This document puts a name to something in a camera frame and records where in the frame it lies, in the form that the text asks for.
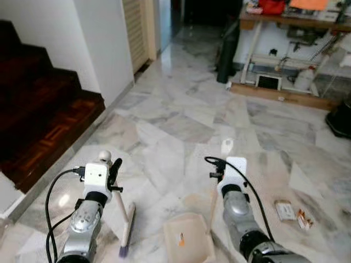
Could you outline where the beige louvered door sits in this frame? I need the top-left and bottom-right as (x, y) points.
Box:
(122, 0), (160, 75)

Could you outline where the tall black rolled bag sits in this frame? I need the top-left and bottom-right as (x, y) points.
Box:
(216, 19), (240, 84)

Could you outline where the crumpled brown white wrapper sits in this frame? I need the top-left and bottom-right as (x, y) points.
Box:
(297, 209), (315, 230)

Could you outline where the brown wooden plank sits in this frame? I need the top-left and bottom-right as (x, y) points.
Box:
(229, 81), (341, 112)

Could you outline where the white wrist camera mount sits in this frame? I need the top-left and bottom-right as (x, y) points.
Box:
(218, 157), (248, 193)
(83, 162), (113, 195)

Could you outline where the red cloth item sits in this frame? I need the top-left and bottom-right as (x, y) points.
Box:
(258, 0), (287, 15)

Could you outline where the beige long-handled dustpan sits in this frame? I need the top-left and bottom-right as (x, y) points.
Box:
(163, 138), (235, 263)

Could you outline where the orange flat item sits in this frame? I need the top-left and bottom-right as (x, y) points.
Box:
(289, 0), (329, 12)

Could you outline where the wooden work table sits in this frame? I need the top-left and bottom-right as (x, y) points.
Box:
(240, 10), (351, 96)

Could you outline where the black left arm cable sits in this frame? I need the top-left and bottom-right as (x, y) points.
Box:
(45, 167), (87, 263)

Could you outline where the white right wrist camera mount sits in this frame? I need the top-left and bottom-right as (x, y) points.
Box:
(218, 157), (248, 193)

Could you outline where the small white framed screen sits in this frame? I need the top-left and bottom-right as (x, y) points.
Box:
(256, 73), (282, 91)

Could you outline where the white plastic jug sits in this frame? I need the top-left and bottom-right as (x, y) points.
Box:
(295, 67), (317, 92)

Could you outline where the beige hand broom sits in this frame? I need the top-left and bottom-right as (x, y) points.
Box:
(98, 150), (137, 259)

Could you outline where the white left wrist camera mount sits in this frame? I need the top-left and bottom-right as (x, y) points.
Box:
(83, 162), (113, 195)

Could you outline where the dark wooden staircase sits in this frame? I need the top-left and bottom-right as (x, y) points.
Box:
(0, 19), (106, 193)

